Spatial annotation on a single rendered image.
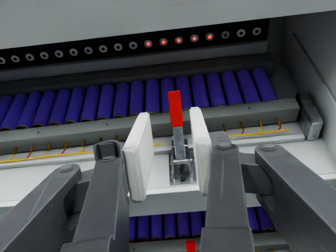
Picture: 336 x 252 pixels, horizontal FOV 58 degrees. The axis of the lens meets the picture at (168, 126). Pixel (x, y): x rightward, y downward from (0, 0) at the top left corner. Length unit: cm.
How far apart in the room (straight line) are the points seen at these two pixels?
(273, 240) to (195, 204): 17
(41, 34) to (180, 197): 20
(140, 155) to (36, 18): 17
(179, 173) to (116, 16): 17
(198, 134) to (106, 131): 22
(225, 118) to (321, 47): 13
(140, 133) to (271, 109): 22
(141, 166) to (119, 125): 20
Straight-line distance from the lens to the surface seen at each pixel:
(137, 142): 15
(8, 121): 43
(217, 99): 37
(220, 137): 17
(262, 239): 47
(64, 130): 37
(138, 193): 15
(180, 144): 31
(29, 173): 38
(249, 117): 36
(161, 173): 33
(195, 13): 27
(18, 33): 30
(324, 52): 36
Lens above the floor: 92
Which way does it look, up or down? 24 degrees down
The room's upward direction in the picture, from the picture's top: 7 degrees counter-clockwise
